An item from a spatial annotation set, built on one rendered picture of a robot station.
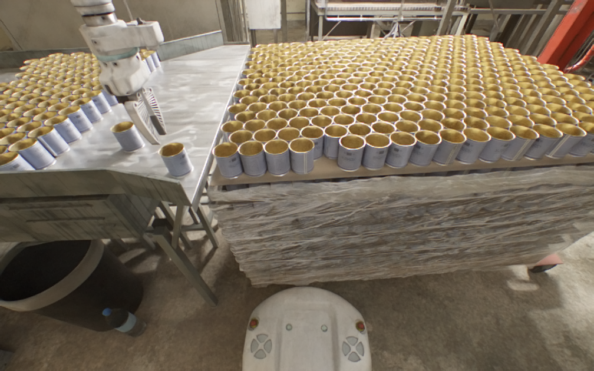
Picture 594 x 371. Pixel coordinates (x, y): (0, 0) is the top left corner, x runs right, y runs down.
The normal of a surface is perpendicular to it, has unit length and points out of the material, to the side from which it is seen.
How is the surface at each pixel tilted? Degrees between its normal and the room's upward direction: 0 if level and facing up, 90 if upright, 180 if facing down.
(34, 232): 90
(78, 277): 90
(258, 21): 90
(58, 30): 90
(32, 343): 0
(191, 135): 0
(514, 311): 0
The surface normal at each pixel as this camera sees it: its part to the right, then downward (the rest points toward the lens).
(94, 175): 0.04, 0.70
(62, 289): 0.79, 0.44
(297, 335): 0.00, -0.71
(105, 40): 0.54, 0.59
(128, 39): 0.32, 0.67
